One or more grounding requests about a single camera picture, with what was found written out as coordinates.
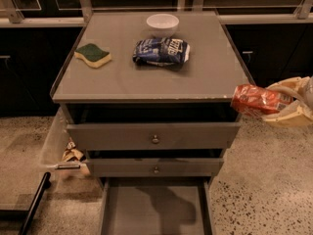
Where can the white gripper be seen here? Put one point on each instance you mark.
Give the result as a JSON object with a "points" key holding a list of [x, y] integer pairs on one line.
{"points": [[309, 92]]}

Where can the red coke can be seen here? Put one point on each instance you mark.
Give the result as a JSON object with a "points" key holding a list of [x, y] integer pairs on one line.
{"points": [[256, 101]]}

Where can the grey top drawer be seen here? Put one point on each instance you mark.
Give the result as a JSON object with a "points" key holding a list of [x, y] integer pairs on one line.
{"points": [[153, 136]]}

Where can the grey drawer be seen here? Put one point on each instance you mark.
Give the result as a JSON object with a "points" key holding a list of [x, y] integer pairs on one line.
{"points": [[154, 167], [153, 136], [156, 206]]}

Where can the grey drawer cabinet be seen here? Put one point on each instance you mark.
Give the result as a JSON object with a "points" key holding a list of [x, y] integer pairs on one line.
{"points": [[122, 92]]}

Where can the grey bottom drawer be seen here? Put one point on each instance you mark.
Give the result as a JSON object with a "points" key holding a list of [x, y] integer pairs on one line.
{"points": [[156, 206]]}

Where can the grey middle drawer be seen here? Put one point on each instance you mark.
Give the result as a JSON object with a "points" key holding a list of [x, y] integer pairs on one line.
{"points": [[154, 167]]}

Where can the blue chip bag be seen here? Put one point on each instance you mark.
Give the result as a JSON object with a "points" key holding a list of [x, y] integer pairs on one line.
{"points": [[161, 52]]}

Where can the white bowl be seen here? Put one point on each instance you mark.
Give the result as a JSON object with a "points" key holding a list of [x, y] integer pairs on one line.
{"points": [[162, 25]]}

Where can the green yellow sponge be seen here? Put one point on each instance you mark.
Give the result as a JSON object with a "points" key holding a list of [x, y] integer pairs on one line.
{"points": [[92, 55]]}

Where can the crumpled snack wrapper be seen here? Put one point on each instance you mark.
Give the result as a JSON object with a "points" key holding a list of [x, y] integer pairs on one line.
{"points": [[71, 154]]}

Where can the clear plastic bin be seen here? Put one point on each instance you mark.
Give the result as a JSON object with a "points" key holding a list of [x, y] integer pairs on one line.
{"points": [[53, 149]]}

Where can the black bar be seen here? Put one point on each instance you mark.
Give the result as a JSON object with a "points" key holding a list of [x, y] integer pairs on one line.
{"points": [[43, 186]]}

